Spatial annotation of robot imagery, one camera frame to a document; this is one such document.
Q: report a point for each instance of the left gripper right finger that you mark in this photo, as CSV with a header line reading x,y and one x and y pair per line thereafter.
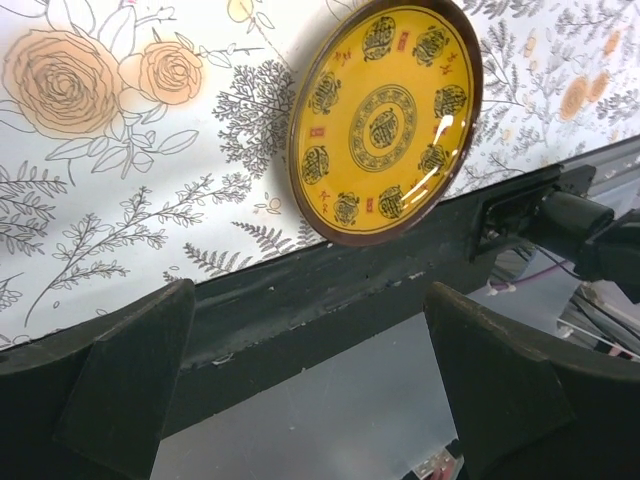
x,y
527,405

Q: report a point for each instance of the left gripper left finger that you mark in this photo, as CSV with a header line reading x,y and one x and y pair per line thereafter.
x,y
91,401

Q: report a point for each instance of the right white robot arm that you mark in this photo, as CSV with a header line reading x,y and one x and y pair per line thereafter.
x,y
600,245

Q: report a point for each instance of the floral patterned table mat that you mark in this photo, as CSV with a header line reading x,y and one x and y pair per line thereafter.
x,y
144,141

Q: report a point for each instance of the yellow brown patterned plate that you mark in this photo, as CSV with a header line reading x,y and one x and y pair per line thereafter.
x,y
384,119

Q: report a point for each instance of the aluminium frame rail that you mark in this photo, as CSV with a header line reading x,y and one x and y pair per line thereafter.
x,y
596,314

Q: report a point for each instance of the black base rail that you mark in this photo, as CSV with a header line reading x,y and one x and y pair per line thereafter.
x,y
258,327

